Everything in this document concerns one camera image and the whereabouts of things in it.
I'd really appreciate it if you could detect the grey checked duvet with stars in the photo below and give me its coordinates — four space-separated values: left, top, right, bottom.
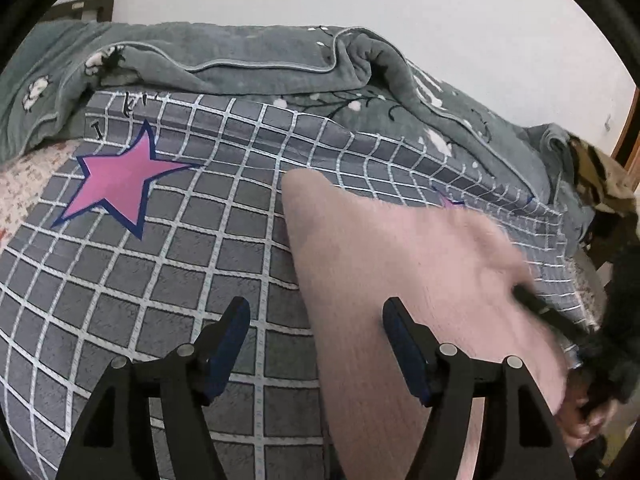
0 89 603 480

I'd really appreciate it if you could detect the person's right hand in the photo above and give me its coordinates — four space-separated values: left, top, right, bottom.
559 394 610 450

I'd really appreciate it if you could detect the wooden headboard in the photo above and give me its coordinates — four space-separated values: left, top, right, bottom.
47 0 115 24

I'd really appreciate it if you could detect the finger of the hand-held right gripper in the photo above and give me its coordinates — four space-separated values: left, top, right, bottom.
514 285 587 343

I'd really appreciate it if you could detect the grey-green fleece blanket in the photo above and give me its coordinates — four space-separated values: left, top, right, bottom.
0 21 598 253

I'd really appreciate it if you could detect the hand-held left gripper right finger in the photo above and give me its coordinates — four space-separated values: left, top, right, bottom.
382 297 573 480

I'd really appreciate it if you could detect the camouflage patterned cloth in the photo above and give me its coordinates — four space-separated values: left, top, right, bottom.
565 135 640 217

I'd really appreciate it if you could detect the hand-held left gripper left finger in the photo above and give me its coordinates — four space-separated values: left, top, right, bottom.
56 296 251 480

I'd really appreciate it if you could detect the wooden door frame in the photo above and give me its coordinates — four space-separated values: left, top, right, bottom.
612 87 640 167

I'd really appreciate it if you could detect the pink knit garment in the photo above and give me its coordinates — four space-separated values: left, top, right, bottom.
282 167 572 480

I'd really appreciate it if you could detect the floral bed sheet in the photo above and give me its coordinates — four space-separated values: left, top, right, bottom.
0 139 87 243

